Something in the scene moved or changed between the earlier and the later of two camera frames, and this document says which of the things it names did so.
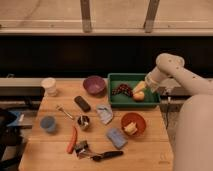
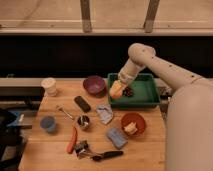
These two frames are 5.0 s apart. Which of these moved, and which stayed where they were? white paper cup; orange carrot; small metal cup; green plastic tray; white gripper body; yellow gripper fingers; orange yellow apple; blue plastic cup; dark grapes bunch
Moved: white gripper body; yellow gripper fingers; orange yellow apple
Stayed: dark grapes bunch; orange carrot; blue plastic cup; green plastic tray; white paper cup; small metal cup
